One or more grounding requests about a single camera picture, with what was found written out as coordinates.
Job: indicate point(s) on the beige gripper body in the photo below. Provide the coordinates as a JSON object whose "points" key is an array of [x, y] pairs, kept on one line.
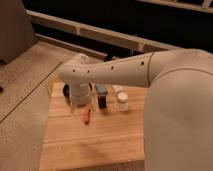
{"points": [[80, 95]]}

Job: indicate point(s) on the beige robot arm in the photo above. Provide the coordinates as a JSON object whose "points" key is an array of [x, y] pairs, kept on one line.
{"points": [[178, 109]]}

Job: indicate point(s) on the black ceramic bowl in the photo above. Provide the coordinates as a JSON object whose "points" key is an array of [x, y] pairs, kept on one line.
{"points": [[66, 91]]}

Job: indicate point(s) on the black eraser block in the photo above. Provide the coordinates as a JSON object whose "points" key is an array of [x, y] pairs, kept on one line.
{"points": [[102, 101]]}

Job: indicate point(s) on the yellow flat pad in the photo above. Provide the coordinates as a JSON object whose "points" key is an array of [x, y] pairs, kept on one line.
{"points": [[50, 84]]}

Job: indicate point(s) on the red chili pepper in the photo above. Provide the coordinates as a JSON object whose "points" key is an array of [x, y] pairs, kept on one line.
{"points": [[86, 116]]}

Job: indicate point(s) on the small white bottle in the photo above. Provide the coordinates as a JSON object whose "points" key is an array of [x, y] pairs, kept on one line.
{"points": [[117, 88]]}

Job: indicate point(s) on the wooden table board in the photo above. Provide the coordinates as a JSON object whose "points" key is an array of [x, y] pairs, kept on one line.
{"points": [[110, 141]]}

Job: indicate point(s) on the grey cabinet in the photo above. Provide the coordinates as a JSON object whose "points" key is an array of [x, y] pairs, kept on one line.
{"points": [[16, 31]]}

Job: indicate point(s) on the white rail frame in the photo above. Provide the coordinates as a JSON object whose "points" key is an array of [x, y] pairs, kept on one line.
{"points": [[121, 40]]}

